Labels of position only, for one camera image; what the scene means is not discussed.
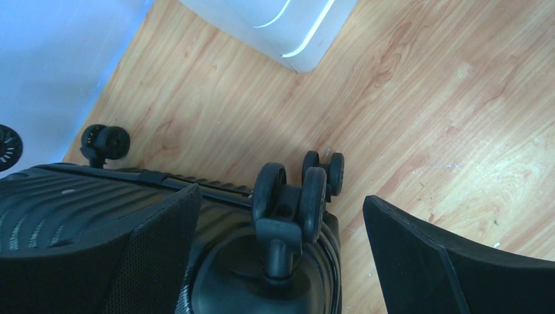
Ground white three-drawer storage unit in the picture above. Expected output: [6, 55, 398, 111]
[183, 0, 357, 73]

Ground black ribbed hard-shell suitcase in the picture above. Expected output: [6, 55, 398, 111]
[1, 124, 345, 313]

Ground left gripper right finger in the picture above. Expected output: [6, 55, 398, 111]
[363, 196, 554, 313]

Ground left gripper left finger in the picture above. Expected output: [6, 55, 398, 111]
[1, 184, 202, 313]

